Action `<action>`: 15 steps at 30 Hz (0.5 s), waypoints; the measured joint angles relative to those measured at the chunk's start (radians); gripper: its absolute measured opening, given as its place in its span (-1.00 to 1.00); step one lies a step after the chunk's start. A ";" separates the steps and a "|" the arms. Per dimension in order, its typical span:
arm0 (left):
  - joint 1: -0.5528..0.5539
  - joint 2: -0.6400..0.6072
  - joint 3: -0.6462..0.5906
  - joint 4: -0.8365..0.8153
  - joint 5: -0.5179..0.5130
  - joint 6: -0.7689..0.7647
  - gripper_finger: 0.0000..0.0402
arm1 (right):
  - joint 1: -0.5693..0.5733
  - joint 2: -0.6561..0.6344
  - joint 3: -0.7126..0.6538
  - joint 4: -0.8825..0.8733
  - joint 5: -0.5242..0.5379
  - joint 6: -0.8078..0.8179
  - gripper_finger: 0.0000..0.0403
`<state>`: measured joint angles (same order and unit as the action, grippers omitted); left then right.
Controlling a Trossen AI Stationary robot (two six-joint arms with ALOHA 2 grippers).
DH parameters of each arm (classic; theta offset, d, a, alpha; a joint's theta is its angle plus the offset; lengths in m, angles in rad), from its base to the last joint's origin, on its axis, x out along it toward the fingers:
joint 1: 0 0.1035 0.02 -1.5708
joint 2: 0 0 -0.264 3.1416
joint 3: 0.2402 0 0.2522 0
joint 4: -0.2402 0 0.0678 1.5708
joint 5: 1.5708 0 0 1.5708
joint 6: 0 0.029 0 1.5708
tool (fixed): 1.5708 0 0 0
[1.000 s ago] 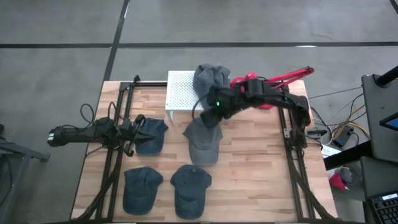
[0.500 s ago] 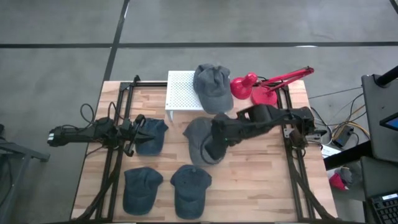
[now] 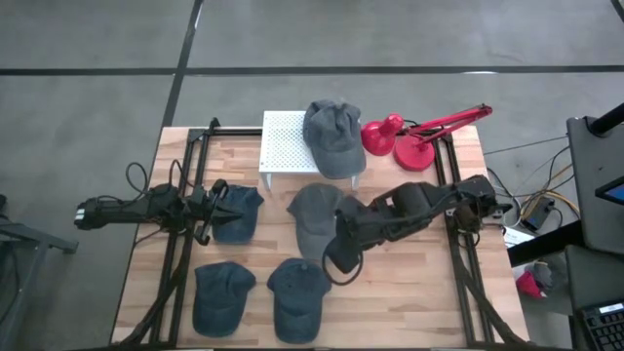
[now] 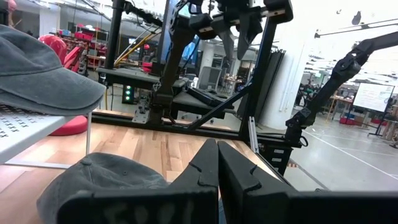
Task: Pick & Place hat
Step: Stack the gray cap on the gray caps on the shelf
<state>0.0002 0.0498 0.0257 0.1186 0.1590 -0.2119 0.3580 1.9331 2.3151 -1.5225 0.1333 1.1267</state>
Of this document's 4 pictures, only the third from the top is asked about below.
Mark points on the black aluminium frame crossbar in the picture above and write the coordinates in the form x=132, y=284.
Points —
x=234, y=131

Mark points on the grey metal stand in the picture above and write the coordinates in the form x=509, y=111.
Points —
x=29, y=239

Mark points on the black aluminium frame rails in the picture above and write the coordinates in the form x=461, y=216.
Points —
x=178, y=292
x=467, y=312

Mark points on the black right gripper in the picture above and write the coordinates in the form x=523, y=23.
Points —
x=358, y=219

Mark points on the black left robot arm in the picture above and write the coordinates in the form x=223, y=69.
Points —
x=117, y=212

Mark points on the black box with blue label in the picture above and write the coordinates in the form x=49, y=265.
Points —
x=537, y=214

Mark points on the white perforated metal shelf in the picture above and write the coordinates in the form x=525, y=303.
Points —
x=283, y=141

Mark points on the tablet with blue screen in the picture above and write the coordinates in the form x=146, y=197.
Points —
x=615, y=192

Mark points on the red desk lamp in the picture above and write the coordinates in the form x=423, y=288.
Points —
x=414, y=155

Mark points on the red grey fabric heap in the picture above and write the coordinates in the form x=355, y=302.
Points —
x=529, y=285

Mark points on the blue baseball cap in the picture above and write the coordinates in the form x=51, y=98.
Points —
x=239, y=234
x=298, y=302
x=222, y=302

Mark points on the dark grey desk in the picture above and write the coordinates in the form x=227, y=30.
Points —
x=585, y=273

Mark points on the black pole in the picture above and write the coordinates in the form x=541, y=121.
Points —
x=607, y=122

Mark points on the black keyboard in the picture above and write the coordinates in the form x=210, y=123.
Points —
x=604, y=331

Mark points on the dark grey cart top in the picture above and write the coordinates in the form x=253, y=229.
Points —
x=590, y=195

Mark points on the grey baseball cap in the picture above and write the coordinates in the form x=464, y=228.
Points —
x=309, y=214
x=336, y=146

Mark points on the white paper sheet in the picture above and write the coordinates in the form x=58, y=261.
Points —
x=518, y=238

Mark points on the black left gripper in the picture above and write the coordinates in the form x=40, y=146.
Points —
x=202, y=209

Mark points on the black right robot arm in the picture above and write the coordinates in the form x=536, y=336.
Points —
x=419, y=205

